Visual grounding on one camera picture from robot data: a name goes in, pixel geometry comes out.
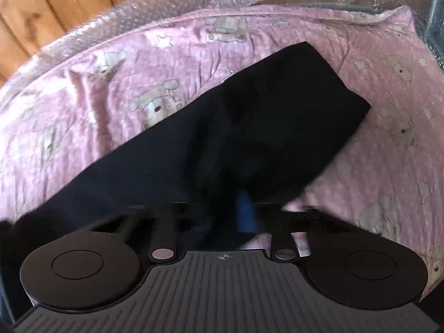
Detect pink bear print blanket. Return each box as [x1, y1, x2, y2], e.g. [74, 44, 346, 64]
[0, 5, 444, 294]

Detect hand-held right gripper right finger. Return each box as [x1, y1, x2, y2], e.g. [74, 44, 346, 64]
[237, 192, 380, 261]

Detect black pants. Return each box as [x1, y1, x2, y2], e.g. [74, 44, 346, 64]
[0, 41, 372, 316]

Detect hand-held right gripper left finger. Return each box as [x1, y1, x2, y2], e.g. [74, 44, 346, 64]
[88, 202, 240, 262]

